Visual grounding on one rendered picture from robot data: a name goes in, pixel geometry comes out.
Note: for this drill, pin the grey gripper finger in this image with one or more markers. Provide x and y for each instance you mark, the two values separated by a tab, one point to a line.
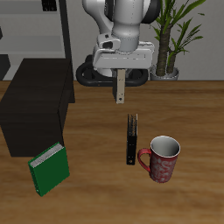
120	87

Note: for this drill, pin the green book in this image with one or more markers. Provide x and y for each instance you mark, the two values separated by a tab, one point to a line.
51	169

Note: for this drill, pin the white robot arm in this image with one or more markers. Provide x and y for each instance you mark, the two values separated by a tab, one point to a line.
126	26

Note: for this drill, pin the dark brown desk caddy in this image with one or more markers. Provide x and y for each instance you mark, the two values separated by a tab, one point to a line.
32	96

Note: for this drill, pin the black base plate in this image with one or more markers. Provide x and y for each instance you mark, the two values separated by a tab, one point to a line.
84	77

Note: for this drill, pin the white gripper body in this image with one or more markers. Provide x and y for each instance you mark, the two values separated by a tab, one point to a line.
125	60

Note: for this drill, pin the red patterned mug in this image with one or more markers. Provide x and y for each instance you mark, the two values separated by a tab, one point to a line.
162	167

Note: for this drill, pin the green pot plant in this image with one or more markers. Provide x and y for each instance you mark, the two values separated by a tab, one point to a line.
163	49

